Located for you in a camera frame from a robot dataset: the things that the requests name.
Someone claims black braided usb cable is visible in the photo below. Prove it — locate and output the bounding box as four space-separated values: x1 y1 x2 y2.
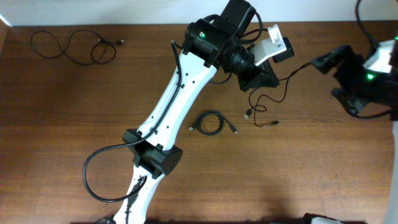
243 62 313 128

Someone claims black thin usb cable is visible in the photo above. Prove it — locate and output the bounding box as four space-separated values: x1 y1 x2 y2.
29 29 125 66

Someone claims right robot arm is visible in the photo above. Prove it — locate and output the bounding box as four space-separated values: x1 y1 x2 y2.
312 38 397 223

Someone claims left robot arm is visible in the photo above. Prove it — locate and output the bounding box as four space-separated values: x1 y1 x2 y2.
100 1 287 223

